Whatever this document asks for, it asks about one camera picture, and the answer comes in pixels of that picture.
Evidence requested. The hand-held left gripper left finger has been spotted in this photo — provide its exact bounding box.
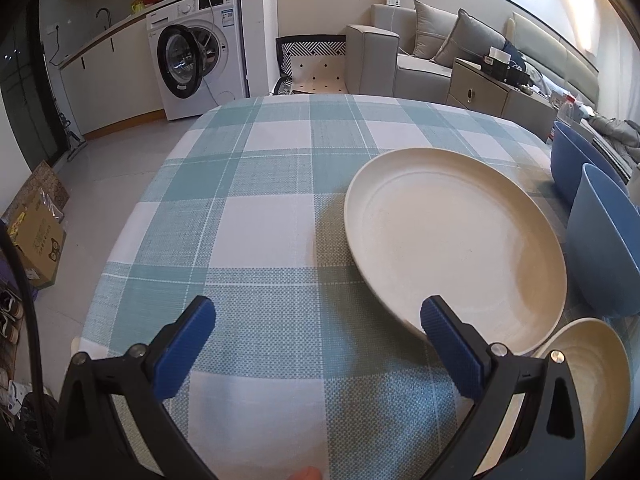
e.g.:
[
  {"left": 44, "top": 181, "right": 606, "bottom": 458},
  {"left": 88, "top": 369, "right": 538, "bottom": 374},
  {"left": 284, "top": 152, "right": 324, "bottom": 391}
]
[{"left": 52, "top": 296, "right": 217, "bottom": 480}]

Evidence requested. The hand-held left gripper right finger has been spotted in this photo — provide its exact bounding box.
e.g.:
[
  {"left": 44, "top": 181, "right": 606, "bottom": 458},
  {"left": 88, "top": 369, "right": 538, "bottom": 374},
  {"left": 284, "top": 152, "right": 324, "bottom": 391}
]
[{"left": 420, "top": 295, "right": 587, "bottom": 480}]

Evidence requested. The cream round plate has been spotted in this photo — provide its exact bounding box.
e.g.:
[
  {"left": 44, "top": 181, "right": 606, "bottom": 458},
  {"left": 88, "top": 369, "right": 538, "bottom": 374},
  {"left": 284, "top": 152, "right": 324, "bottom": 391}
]
[
  {"left": 530, "top": 317, "right": 632, "bottom": 480},
  {"left": 344, "top": 147, "right": 568, "bottom": 356}
]

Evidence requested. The blue bowl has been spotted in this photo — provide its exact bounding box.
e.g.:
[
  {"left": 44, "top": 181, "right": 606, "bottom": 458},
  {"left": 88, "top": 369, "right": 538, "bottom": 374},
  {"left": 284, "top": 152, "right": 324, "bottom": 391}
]
[
  {"left": 566, "top": 163, "right": 640, "bottom": 318},
  {"left": 550, "top": 121, "right": 631, "bottom": 211}
]

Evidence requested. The green white checked tablecloth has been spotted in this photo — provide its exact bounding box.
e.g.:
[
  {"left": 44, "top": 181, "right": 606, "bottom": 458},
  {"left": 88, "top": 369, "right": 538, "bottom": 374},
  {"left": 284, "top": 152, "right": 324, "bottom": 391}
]
[{"left": 75, "top": 94, "right": 640, "bottom": 480}]

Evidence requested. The shoe rack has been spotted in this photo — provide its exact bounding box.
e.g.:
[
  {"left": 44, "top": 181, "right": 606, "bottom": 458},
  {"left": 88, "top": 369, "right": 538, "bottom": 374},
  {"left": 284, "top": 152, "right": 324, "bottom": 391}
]
[{"left": 0, "top": 280, "right": 31, "bottom": 411}]

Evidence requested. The cardboard box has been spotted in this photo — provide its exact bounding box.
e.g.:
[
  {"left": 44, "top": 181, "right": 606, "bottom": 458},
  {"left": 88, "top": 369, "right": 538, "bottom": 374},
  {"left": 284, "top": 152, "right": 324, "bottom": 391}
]
[{"left": 5, "top": 187, "right": 67, "bottom": 288}]

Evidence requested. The floor mop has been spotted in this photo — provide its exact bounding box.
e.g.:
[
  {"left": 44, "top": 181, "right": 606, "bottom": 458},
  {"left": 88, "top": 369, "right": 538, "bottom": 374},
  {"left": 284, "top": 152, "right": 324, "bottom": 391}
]
[{"left": 57, "top": 110, "right": 86, "bottom": 161}]

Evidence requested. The beige side cabinet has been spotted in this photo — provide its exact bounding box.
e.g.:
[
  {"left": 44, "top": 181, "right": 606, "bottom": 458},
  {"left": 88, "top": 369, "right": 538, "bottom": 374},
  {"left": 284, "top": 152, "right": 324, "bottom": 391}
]
[{"left": 446, "top": 57, "right": 558, "bottom": 141}]

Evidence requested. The grey duvet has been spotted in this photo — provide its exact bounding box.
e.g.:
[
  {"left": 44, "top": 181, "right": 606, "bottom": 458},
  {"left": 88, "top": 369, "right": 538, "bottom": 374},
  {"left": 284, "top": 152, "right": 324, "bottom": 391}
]
[{"left": 587, "top": 115, "right": 640, "bottom": 161}]

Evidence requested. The white lower kitchen cabinet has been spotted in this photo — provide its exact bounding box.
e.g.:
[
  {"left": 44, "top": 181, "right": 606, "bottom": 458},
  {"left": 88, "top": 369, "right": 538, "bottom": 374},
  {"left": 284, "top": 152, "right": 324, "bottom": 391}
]
[{"left": 59, "top": 10, "right": 166, "bottom": 138}]

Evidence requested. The black storage box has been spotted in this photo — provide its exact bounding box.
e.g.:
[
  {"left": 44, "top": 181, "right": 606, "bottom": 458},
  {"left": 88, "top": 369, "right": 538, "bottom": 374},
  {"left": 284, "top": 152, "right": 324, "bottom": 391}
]
[{"left": 482, "top": 55, "right": 531, "bottom": 86}]

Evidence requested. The white washing machine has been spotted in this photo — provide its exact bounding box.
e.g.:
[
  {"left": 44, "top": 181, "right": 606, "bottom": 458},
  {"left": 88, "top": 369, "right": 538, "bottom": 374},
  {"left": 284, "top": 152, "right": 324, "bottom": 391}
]
[{"left": 146, "top": 0, "right": 249, "bottom": 122}]

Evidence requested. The grey sofa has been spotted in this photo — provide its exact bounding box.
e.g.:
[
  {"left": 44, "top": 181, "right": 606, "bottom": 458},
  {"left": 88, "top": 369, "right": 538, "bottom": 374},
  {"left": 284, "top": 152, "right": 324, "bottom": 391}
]
[{"left": 345, "top": 4, "right": 463, "bottom": 106}]

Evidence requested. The dark glass door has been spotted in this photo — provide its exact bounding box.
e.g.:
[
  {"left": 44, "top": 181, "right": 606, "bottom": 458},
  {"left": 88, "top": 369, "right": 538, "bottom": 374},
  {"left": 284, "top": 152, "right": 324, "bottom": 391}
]
[{"left": 0, "top": 0, "right": 61, "bottom": 161}]

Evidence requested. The grey piped cushion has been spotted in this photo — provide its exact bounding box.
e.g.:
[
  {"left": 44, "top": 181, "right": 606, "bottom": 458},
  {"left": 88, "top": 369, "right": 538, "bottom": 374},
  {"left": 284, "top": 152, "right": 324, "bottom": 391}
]
[{"left": 432, "top": 8, "right": 507, "bottom": 67}]

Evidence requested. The bed with padded headboard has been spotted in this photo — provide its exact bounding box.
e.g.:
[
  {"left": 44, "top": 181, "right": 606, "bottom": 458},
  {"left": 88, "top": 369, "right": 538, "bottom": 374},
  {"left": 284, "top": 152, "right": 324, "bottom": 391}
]
[{"left": 505, "top": 12, "right": 640, "bottom": 176}]

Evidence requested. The light grey cushion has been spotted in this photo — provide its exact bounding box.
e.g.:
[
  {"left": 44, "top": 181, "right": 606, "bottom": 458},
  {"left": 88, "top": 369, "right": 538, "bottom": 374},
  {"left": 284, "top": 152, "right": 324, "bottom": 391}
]
[{"left": 412, "top": 0, "right": 461, "bottom": 61}]

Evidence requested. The black cable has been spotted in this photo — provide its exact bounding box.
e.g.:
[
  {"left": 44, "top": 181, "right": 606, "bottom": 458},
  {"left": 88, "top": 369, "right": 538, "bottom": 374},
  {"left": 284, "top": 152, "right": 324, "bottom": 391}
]
[{"left": 0, "top": 225, "right": 51, "bottom": 480}]

